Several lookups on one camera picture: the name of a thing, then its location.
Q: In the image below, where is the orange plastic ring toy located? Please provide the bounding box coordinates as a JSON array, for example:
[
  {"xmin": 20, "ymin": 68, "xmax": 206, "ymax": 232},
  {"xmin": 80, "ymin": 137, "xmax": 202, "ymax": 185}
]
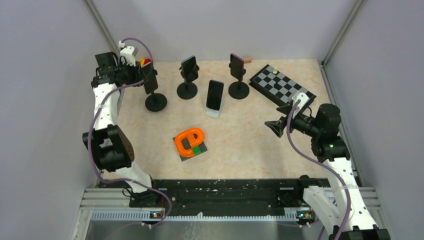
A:
[{"xmin": 173, "ymin": 127, "xmax": 205, "ymax": 158}]

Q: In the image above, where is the black phone stand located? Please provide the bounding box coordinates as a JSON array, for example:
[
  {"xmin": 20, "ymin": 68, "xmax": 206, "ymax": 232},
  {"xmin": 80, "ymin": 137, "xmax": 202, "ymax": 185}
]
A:
[
  {"xmin": 145, "ymin": 92, "xmax": 168, "ymax": 112},
  {"xmin": 228, "ymin": 80, "xmax": 250, "ymax": 100},
  {"xmin": 176, "ymin": 82, "xmax": 198, "ymax": 100}
]

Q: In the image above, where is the black grey chessboard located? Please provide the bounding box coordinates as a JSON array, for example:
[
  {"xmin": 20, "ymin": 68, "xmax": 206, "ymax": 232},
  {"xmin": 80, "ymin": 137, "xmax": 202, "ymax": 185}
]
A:
[{"xmin": 249, "ymin": 64, "xmax": 317, "ymax": 108}]

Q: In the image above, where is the black phone with purple edge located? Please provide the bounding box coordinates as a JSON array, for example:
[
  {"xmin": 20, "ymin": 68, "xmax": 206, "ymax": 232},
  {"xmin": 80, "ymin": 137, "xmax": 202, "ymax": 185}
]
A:
[{"xmin": 229, "ymin": 53, "xmax": 246, "ymax": 81}]

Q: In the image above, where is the green building brick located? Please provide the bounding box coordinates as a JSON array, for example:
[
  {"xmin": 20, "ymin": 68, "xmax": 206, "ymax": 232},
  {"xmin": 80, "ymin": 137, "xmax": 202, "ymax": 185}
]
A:
[{"xmin": 192, "ymin": 146, "xmax": 202, "ymax": 156}]

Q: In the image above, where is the yellow toy block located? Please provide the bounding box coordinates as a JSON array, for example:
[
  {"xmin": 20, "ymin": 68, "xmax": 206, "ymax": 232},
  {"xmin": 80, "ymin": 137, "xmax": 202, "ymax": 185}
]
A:
[{"xmin": 138, "ymin": 58, "xmax": 145, "ymax": 66}]

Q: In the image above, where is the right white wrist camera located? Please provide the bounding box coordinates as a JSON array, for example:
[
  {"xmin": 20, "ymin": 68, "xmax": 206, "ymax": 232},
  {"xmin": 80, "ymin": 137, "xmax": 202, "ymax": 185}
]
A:
[{"xmin": 291, "ymin": 91, "xmax": 310, "ymax": 119}]

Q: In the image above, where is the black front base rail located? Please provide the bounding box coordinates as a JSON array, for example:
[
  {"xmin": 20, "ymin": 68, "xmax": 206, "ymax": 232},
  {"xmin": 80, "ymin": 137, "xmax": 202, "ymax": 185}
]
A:
[{"xmin": 99, "ymin": 175, "xmax": 330, "ymax": 219}]

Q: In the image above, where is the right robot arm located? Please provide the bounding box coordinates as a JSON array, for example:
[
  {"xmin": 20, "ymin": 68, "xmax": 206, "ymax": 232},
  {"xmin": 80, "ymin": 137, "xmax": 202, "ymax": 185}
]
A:
[{"xmin": 264, "ymin": 102, "xmax": 391, "ymax": 240}]

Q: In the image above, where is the small wooden block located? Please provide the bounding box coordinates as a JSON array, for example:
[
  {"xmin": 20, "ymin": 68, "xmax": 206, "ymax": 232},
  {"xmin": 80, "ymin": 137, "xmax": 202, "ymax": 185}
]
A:
[{"xmin": 243, "ymin": 57, "xmax": 252, "ymax": 64}]

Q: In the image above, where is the teal edged black phone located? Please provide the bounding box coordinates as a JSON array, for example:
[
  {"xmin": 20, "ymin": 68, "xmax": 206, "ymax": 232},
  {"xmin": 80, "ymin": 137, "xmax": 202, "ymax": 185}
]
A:
[{"xmin": 180, "ymin": 55, "xmax": 200, "ymax": 84}]

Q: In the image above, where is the white plastic phone holder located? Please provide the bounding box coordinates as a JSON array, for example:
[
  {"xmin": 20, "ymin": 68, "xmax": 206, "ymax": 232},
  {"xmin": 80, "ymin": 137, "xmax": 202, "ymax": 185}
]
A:
[{"xmin": 205, "ymin": 99, "xmax": 224, "ymax": 118}]

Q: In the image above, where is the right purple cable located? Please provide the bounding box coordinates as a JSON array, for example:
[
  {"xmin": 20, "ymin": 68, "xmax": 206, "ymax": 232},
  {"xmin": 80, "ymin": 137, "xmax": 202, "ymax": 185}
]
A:
[{"xmin": 286, "ymin": 99, "xmax": 352, "ymax": 240}]

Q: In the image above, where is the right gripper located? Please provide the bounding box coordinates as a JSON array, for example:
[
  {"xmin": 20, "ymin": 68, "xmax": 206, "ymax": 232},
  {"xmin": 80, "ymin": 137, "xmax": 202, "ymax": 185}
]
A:
[{"xmin": 265, "ymin": 103, "xmax": 322, "ymax": 138}]

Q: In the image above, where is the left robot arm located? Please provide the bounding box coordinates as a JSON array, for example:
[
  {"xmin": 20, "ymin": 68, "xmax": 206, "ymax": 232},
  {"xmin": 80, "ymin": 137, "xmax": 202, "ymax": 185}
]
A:
[{"xmin": 82, "ymin": 51, "xmax": 161, "ymax": 207}]

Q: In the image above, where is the grey building baseplate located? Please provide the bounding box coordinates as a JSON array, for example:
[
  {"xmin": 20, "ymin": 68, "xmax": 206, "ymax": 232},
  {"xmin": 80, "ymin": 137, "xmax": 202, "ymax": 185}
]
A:
[{"xmin": 174, "ymin": 137, "xmax": 208, "ymax": 162}]

